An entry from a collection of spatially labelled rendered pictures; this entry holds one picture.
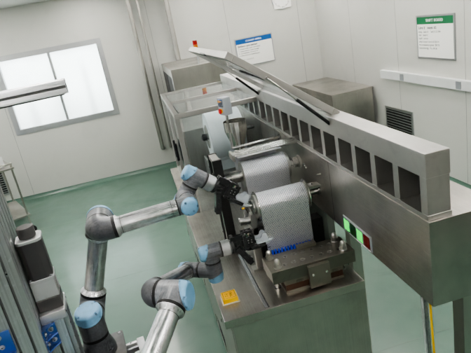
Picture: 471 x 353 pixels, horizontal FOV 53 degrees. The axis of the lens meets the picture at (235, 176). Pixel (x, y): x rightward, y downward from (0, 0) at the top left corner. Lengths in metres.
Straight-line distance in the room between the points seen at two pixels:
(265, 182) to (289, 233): 0.31
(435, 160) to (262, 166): 1.14
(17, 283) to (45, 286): 0.13
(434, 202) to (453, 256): 0.20
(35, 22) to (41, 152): 1.91
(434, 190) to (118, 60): 6.46
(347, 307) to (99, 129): 5.98
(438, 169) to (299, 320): 1.04
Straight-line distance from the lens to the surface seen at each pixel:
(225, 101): 2.63
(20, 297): 1.76
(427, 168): 1.47
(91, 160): 7.80
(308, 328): 2.26
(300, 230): 2.31
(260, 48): 7.83
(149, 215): 2.00
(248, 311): 2.15
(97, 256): 2.20
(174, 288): 1.88
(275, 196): 2.22
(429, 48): 5.51
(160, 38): 7.56
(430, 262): 1.59
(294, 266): 2.15
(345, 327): 2.34
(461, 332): 1.93
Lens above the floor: 2.12
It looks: 19 degrees down
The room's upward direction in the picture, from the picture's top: 11 degrees counter-clockwise
